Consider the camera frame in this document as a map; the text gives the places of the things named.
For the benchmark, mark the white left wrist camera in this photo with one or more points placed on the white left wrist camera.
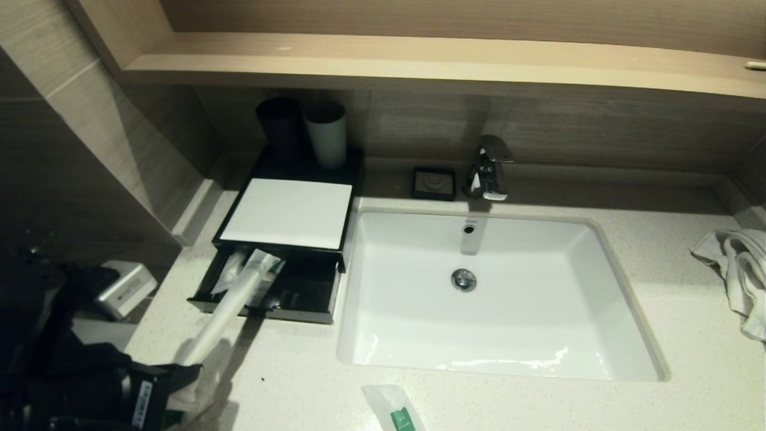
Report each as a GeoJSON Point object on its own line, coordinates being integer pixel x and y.
{"type": "Point", "coordinates": [125, 288]}

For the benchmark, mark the chrome drain stopper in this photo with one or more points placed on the chrome drain stopper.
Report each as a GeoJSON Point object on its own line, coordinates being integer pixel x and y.
{"type": "Point", "coordinates": [464, 280]}

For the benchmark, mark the grey cup with dark rim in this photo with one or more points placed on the grey cup with dark rim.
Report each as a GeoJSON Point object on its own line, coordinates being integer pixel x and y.
{"type": "Point", "coordinates": [328, 143]}

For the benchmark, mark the white packet with green label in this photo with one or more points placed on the white packet with green label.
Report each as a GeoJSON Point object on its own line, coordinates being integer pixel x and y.
{"type": "Point", "coordinates": [392, 407]}

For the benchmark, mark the black tapered cup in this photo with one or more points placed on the black tapered cup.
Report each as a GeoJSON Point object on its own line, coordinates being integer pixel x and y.
{"type": "Point", "coordinates": [278, 129]}

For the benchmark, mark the white sachet with green print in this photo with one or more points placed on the white sachet with green print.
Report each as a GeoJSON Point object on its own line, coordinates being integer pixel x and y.
{"type": "Point", "coordinates": [190, 398]}

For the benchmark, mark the long clear toothbrush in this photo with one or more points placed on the long clear toothbrush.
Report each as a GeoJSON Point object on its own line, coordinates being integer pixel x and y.
{"type": "Point", "coordinates": [230, 272]}

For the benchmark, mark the small white item on shelf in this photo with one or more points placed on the small white item on shelf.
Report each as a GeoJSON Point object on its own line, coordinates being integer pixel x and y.
{"type": "Point", "coordinates": [755, 64]}

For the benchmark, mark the grey sachet with green label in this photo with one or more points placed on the grey sachet with green label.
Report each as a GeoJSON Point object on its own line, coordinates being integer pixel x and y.
{"type": "Point", "coordinates": [267, 287]}

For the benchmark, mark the black square soap dish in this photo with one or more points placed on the black square soap dish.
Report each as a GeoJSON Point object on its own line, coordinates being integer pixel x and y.
{"type": "Point", "coordinates": [415, 187]}

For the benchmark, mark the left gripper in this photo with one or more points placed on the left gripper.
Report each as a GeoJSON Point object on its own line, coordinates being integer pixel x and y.
{"type": "Point", "coordinates": [149, 400]}

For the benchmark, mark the round grey soap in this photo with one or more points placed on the round grey soap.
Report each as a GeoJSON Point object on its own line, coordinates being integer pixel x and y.
{"type": "Point", "coordinates": [434, 181]}

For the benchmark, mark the white ceramic sink basin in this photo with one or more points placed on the white ceramic sink basin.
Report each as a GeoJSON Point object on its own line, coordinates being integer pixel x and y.
{"type": "Point", "coordinates": [508, 323]}

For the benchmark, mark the light wooden shelf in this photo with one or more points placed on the light wooden shelf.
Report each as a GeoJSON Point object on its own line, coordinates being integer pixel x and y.
{"type": "Point", "coordinates": [419, 60]}

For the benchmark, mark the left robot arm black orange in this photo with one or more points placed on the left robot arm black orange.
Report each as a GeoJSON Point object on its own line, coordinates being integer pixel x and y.
{"type": "Point", "coordinates": [60, 371]}

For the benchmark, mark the chrome faucet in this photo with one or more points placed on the chrome faucet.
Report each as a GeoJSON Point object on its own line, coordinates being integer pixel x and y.
{"type": "Point", "coordinates": [488, 161]}

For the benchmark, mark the black amenity box with drawer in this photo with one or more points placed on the black amenity box with drawer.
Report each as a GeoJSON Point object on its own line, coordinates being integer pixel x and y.
{"type": "Point", "coordinates": [305, 293]}

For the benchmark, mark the white crumpled towel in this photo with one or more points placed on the white crumpled towel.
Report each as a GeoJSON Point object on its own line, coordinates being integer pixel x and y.
{"type": "Point", "coordinates": [742, 269]}

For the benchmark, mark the white card sheet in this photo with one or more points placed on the white card sheet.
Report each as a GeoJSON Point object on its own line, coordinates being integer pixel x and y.
{"type": "Point", "coordinates": [287, 212]}

